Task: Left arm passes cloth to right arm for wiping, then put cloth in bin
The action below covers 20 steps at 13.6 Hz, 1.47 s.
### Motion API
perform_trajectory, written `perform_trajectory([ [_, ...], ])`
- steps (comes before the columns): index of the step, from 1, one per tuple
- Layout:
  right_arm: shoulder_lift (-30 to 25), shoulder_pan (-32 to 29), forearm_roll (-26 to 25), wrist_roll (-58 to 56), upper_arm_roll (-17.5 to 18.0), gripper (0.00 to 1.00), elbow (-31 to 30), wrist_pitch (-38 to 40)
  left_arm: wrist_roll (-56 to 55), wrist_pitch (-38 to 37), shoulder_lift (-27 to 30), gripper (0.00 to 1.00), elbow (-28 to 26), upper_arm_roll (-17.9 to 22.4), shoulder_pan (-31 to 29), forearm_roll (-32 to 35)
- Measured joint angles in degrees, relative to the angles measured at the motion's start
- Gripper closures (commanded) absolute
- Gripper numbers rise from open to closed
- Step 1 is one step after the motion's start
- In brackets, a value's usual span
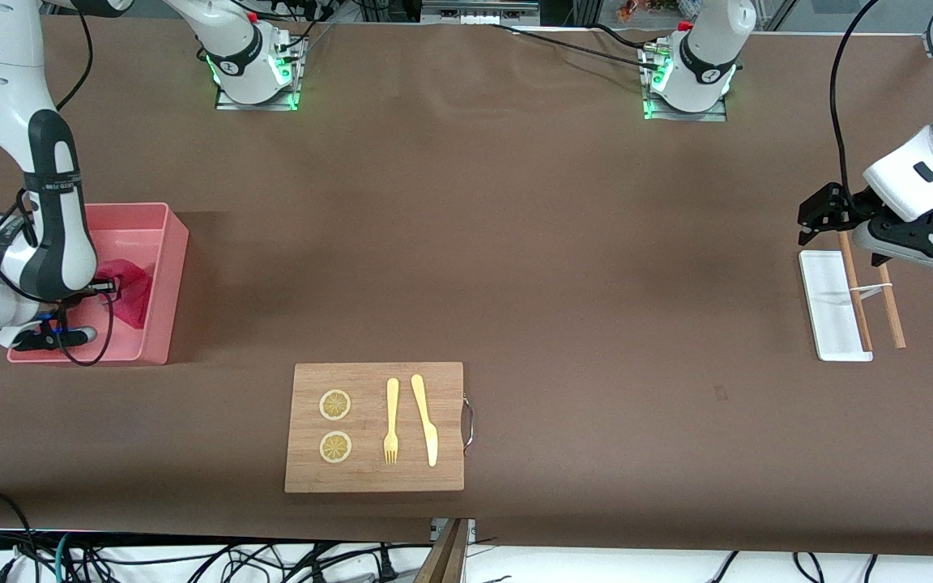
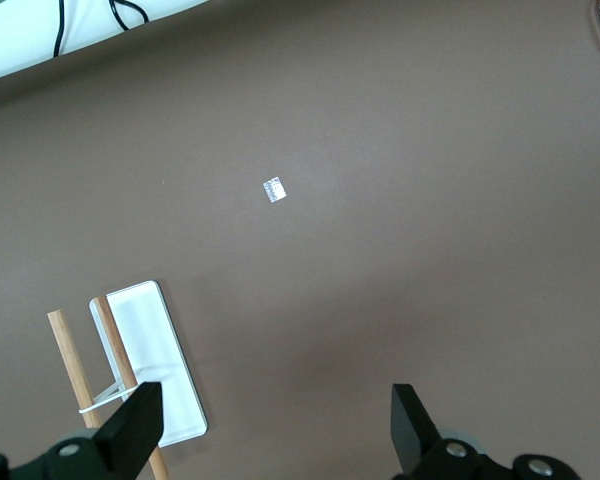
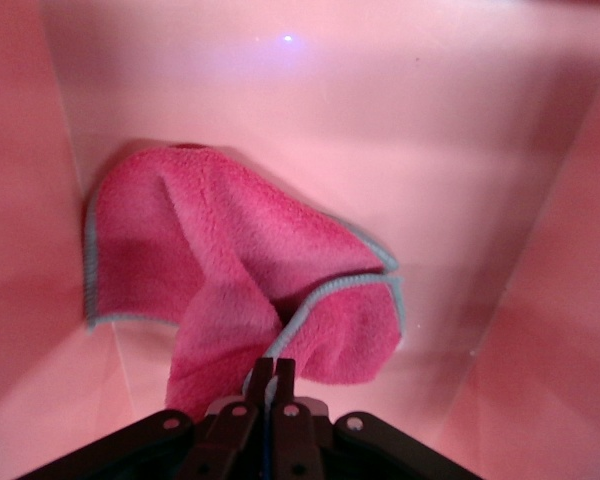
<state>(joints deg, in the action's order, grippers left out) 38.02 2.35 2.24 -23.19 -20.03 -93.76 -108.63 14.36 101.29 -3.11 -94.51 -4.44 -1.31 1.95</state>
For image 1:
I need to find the white rectangular tray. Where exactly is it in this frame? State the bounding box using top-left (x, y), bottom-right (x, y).
top-left (798, 249), bottom-right (874, 363)

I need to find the black cable on table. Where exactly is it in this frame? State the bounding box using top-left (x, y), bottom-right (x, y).
top-left (489, 23), bottom-right (666, 74)

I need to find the wooden plank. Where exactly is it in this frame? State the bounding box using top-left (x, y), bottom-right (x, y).
top-left (414, 518), bottom-right (471, 583)

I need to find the yellow knife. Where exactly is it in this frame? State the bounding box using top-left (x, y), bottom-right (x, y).
top-left (411, 373), bottom-right (440, 468)

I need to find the pink and grey cloth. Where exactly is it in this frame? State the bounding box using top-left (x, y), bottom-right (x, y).
top-left (96, 258), bottom-right (153, 330)

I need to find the white equipment box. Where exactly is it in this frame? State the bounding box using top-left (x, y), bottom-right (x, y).
top-left (420, 0), bottom-right (542, 25)

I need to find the pink plastic bin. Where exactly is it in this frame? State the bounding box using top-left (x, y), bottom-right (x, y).
top-left (6, 202), bottom-right (190, 367)

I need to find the yellow fork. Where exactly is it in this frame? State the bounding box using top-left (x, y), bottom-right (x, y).
top-left (383, 377), bottom-right (401, 466)

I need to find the wooden cutting board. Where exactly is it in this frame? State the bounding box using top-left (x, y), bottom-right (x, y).
top-left (283, 361), bottom-right (466, 495)

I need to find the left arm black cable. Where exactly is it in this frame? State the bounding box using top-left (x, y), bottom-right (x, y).
top-left (829, 0), bottom-right (880, 195)

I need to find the small metal bracket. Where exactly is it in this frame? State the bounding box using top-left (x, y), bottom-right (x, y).
top-left (431, 518), bottom-right (477, 543)

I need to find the lemon slice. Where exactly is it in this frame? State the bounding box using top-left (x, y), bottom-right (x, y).
top-left (319, 389), bottom-right (352, 422)
top-left (319, 432), bottom-right (353, 465)

